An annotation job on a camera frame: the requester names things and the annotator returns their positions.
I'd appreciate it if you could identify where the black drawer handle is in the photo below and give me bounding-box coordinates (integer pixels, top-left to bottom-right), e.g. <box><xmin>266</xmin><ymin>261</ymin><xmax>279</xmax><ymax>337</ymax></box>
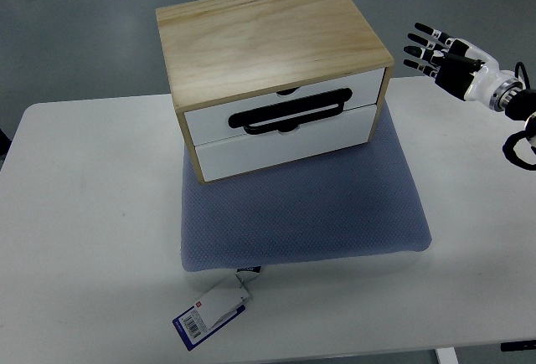
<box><xmin>228</xmin><ymin>88</ymin><xmax>353</xmax><ymax>136</ymax></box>

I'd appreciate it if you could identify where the white drawer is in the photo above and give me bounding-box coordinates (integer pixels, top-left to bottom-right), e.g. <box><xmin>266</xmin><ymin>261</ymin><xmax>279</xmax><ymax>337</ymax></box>
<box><xmin>195</xmin><ymin>105</ymin><xmax>377</xmax><ymax>182</ymax></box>
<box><xmin>185</xmin><ymin>69</ymin><xmax>384</xmax><ymax>146</ymax></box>

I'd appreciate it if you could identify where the white blue price tag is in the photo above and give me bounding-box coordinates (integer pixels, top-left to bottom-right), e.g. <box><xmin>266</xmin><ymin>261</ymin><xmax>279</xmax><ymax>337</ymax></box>
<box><xmin>173</xmin><ymin>274</ymin><xmax>250</xmax><ymax>351</ymax></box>

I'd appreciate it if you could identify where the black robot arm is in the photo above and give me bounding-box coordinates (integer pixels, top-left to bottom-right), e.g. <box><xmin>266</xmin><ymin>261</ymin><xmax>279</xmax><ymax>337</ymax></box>
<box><xmin>504</xmin><ymin>89</ymin><xmax>536</xmax><ymax>123</ymax></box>

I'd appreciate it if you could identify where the black cable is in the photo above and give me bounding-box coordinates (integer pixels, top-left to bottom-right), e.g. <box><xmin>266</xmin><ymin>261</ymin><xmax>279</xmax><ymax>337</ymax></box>
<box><xmin>502</xmin><ymin>61</ymin><xmax>536</xmax><ymax>172</ymax></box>

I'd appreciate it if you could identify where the black table bracket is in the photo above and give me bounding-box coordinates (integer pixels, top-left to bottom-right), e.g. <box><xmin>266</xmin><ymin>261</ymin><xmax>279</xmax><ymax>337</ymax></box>
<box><xmin>500</xmin><ymin>340</ymin><xmax>536</xmax><ymax>352</ymax></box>

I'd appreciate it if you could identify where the wooden drawer cabinet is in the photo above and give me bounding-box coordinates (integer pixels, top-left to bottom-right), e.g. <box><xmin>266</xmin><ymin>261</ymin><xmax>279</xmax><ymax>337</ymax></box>
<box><xmin>156</xmin><ymin>0</ymin><xmax>394</xmax><ymax>183</ymax></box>

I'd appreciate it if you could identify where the white table leg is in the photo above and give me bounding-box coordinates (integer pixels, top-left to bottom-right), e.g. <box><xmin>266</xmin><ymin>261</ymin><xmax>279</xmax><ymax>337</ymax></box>
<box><xmin>435</xmin><ymin>347</ymin><xmax>459</xmax><ymax>364</ymax></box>

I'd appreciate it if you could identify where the blue grey cushion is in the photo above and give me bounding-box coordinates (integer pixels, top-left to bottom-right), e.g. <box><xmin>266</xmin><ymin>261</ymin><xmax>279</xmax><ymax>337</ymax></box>
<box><xmin>180</xmin><ymin>108</ymin><xmax>432</xmax><ymax>272</ymax></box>

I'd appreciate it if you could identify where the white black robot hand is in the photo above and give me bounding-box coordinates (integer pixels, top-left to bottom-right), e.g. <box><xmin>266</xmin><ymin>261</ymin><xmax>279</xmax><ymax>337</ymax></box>
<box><xmin>404</xmin><ymin>23</ymin><xmax>528</xmax><ymax>112</ymax></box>

